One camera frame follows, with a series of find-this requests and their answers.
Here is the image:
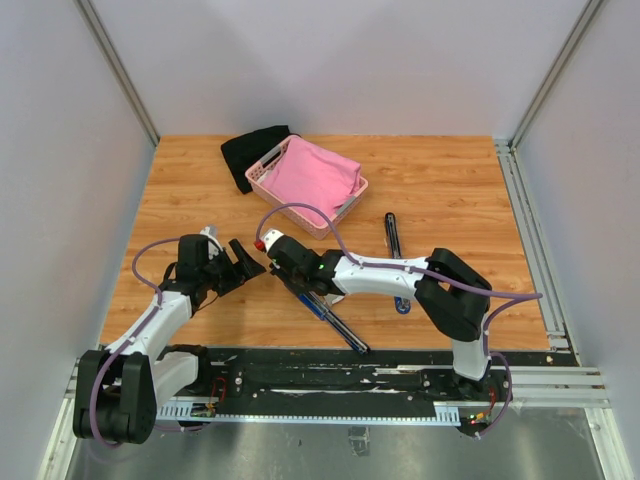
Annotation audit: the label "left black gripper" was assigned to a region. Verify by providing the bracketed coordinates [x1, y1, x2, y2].
[201, 239, 265, 297]

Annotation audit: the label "silver staple strips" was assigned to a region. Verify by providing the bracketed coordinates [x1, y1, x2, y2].
[324, 294, 344, 306]

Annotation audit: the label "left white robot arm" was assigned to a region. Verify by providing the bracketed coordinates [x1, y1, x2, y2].
[72, 229, 266, 448]

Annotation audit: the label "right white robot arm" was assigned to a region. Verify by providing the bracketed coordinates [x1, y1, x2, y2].
[260, 229, 491, 400]

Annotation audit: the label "pink plastic basket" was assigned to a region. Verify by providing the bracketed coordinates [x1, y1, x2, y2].
[245, 135, 369, 240]

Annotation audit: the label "pink folded cloth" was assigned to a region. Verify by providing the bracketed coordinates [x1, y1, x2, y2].
[261, 135, 361, 217]

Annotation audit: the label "black folded cloth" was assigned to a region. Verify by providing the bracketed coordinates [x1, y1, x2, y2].
[220, 125, 292, 194]

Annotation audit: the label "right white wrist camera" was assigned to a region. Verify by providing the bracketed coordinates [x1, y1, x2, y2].
[254, 228, 283, 252]

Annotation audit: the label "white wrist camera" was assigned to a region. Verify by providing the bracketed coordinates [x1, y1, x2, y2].
[200, 225, 223, 259]
[254, 228, 283, 252]

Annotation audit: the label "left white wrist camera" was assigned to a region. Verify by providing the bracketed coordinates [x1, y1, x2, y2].
[200, 225, 223, 259]

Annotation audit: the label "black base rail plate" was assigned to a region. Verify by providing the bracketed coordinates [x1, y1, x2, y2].
[149, 344, 516, 421]

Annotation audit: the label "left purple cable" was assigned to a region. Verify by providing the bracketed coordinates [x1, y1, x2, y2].
[88, 237, 221, 449]

